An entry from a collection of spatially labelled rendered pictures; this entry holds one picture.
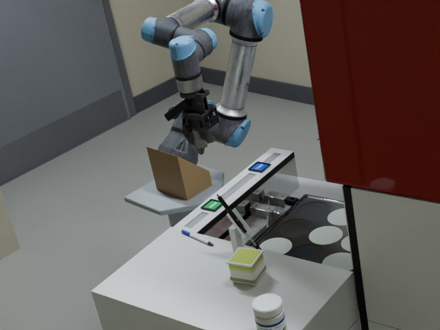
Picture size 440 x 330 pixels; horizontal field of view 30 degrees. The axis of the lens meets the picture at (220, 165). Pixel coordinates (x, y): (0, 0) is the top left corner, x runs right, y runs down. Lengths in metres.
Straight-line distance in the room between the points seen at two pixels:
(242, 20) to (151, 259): 0.86
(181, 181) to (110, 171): 2.36
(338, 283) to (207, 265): 0.38
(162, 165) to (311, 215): 0.66
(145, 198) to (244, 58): 0.64
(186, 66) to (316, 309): 0.77
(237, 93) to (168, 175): 0.39
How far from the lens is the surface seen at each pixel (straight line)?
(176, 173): 2.89
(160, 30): 2.44
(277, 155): 2.80
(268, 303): 1.93
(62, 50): 5.53
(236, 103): 2.85
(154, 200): 2.98
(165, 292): 2.21
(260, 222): 2.58
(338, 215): 2.52
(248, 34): 2.74
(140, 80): 6.01
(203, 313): 2.10
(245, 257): 2.15
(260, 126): 5.39
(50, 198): 5.11
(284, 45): 5.57
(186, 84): 2.34
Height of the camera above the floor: 2.20
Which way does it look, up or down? 26 degrees down
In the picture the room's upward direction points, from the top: 12 degrees counter-clockwise
